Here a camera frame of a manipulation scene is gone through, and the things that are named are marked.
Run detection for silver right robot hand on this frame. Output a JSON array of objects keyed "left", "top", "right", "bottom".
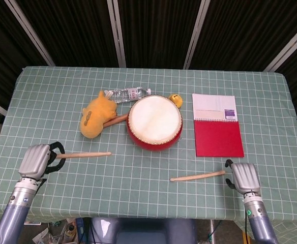
[{"left": 224, "top": 159, "right": 261, "bottom": 196}]

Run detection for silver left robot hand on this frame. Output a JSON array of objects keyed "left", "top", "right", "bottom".
[{"left": 18, "top": 141, "right": 65, "bottom": 181}]

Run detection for light wooden drumstick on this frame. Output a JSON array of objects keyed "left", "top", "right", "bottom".
[
  {"left": 55, "top": 151, "right": 112, "bottom": 160},
  {"left": 170, "top": 170, "right": 226, "bottom": 182}
]

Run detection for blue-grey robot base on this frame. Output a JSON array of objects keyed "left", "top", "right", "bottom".
[{"left": 90, "top": 217, "right": 197, "bottom": 244}]

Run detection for red drum white skin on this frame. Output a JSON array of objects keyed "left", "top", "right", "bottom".
[{"left": 126, "top": 94, "right": 184, "bottom": 153}]

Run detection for red cover spiral notebook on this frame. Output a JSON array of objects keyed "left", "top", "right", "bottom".
[{"left": 191, "top": 93, "right": 245, "bottom": 158}]

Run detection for orange plush animal toy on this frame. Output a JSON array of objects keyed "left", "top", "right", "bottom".
[{"left": 80, "top": 90, "right": 118, "bottom": 140}]

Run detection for brown wooden rod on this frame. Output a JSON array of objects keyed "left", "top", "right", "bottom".
[{"left": 103, "top": 113, "right": 129, "bottom": 128}]

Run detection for small yellow round toy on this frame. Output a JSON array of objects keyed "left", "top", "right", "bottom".
[{"left": 169, "top": 93, "right": 184, "bottom": 107}]

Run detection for green checked tablecloth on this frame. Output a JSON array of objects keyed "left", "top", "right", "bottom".
[{"left": 0, "top": 66, "right": 297, "bottom": 244}]

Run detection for clear plastic water bottle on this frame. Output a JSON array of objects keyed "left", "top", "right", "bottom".
[{"left": 105, "top": 87, "right": 152, "bottom": 104}]

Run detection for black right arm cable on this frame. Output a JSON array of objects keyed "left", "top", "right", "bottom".
[{"left": 243, "top": 216, "right": 249, "bottom": 244}]

